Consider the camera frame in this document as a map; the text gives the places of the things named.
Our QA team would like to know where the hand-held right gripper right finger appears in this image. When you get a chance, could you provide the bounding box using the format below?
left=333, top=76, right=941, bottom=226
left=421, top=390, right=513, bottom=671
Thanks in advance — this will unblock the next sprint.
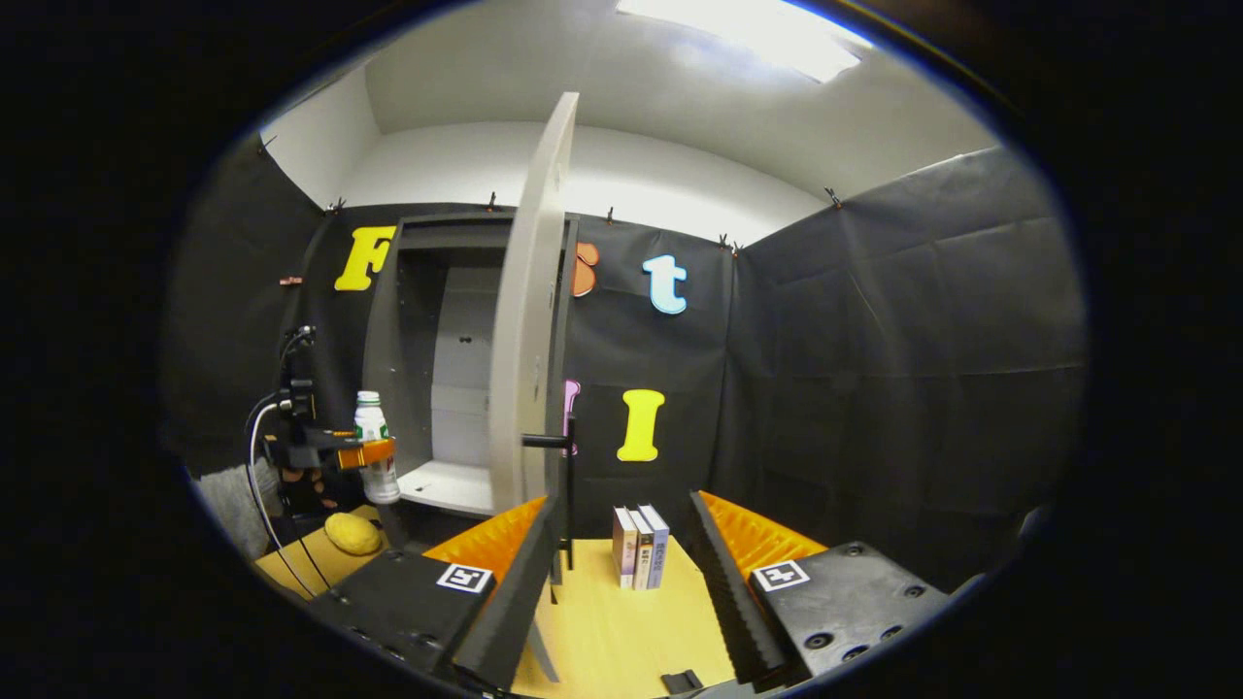
left=688, top=490, right=953, bottom=685

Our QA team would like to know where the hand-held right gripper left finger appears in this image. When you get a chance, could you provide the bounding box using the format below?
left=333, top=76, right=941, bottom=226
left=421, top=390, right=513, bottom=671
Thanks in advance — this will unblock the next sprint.
left=311, top=495, right=562, bottom=692

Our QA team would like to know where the white plastic bottle green label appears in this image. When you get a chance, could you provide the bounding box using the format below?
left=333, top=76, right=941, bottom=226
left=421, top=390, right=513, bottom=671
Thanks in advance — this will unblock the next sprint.
left=353, top=390, right=402, bottom=505

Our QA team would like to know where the dark grey cabinet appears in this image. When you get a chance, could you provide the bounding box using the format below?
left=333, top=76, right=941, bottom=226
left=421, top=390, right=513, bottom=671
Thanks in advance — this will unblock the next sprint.
left=361, top=212, right=582, bottom=520

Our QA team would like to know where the black door handle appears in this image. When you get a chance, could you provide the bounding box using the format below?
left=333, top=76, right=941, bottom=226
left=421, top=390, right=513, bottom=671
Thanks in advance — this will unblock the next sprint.
left=521, top=417, right=577, bottom=572

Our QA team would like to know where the beige cabinet door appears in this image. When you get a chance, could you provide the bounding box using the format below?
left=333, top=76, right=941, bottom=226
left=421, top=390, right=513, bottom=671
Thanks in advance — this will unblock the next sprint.
left=488, top=92, right=582, bottom=683

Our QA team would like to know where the yellow round sponge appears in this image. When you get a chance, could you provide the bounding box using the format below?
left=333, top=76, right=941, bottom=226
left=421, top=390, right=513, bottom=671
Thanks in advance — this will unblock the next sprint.
left=324, top=513, right=383, bottom=556

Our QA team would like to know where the grey blue book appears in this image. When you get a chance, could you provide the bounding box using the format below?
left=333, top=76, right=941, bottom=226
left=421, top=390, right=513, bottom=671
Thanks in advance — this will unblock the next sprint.
left=639, top=504, right=671, bottom=589

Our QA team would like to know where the beige spine book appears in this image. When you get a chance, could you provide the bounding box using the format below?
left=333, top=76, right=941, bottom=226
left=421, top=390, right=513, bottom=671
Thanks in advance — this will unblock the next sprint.
left=629, top=509, right=655, bottom=591

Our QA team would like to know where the white spine book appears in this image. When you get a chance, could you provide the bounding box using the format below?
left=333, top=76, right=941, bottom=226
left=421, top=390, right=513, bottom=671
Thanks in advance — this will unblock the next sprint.
left=612, top=507, right=639, bottom=590

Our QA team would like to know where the black backdrop cloth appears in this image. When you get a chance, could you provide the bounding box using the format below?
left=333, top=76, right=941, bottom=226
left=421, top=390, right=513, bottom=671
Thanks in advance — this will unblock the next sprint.
left=165, top=136, right=1089, bottom=593

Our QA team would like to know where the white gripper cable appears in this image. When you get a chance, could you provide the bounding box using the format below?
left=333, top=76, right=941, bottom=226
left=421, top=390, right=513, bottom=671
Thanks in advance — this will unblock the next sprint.
left=247, top=393, right=323, bottom=599

